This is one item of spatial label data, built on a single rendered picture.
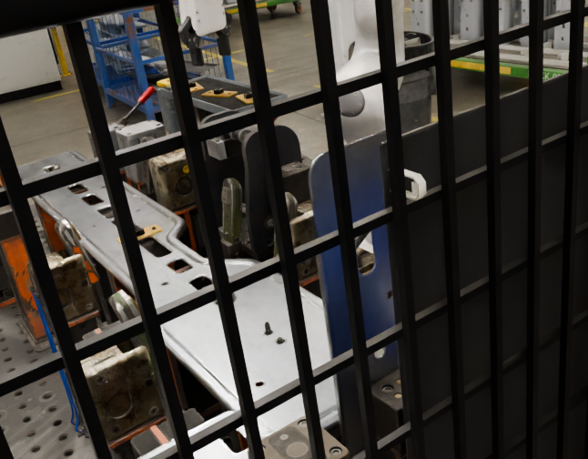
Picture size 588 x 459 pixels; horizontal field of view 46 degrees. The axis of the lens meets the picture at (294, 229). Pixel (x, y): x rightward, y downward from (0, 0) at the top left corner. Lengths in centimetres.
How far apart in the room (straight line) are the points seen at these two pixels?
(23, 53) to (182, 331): 714
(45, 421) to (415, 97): 312
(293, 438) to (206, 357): 28
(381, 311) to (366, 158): 16
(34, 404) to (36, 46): 675
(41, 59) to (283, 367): 733
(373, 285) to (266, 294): 41
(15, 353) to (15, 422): 26
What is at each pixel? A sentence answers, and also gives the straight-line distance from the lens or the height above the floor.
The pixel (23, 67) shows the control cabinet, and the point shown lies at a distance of 809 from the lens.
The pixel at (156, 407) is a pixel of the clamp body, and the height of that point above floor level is 95.
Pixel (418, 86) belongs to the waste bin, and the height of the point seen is 48.
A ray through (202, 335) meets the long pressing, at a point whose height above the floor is 100.
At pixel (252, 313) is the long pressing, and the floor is 100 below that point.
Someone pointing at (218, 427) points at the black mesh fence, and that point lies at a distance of 26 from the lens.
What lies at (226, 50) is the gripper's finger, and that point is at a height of 125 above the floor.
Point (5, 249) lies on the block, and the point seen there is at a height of 95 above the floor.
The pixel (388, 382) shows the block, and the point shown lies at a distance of 75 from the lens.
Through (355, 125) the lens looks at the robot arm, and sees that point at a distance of 142.
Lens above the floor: 154
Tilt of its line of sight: 25 degrees down
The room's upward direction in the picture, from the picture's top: 9 degrees counter-clockwise
